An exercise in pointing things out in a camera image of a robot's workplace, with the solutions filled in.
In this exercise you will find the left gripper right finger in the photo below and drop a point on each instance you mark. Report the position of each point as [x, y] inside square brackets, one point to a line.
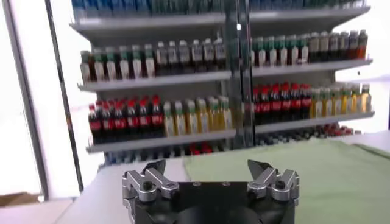
[274, 184]

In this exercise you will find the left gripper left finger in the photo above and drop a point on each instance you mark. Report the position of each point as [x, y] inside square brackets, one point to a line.
[146, 185]

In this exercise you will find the green printed T-shirt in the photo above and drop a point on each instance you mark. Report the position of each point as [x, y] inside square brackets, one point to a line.
[304, 182]

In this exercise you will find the small red label cola bottle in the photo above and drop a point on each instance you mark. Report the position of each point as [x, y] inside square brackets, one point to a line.
[195, 149]
[206, 148]

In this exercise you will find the red cap cola bottle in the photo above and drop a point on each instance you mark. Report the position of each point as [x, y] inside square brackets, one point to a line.
[306, 103]
[295, 104]
[107, 124]
[145, 120]
[285, 105]
[119, 123]
[95, 124]
[132, 121]
[266, 107]
[256, 108]
[275, 106]
[157, 119]

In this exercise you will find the green cap yellow drink bottle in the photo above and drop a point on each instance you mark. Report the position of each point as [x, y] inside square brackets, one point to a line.
[214, 117]
[226, 115]
[326, 106]
[169, 121]
[366, 102]
[191, 120]
[345, 104]
[180, 121]
[356, 103]
[203, 118]
[336, 105]
[315, 106]

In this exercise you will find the green cap brown tea bottle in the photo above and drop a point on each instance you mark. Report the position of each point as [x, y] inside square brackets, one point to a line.
[283, 56]
[262, 57]
[124, 68]
[86, 71]
[304, 54]
[137, 67]
[111, 69]
[150, 67]
[294, 55]
[99, 70]
[273, 56]

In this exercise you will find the brown cardboard box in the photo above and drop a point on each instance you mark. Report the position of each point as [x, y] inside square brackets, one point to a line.
[18, 199]

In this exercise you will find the white cap dark drink bottle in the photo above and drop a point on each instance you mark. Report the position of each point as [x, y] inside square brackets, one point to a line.
[344, 45]
[220, 53]
[209, 54]
[162, 58]
[197, 55]
[173, 57]
[184, 56]
[334, 45]

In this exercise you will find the beige label dark bottle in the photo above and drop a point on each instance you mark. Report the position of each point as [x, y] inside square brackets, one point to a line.
[314, 45]
[324, 45]

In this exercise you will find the blue label dark bottle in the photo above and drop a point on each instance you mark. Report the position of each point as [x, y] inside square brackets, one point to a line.
[353, 45]

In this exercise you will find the red brown tea bottle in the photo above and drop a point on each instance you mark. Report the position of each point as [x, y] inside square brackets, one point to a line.
[362, 44]

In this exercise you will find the black window frame post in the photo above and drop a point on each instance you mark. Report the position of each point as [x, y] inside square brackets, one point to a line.
[63, 91]

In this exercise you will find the grey window frame post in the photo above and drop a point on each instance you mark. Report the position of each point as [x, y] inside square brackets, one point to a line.
[24, 91]

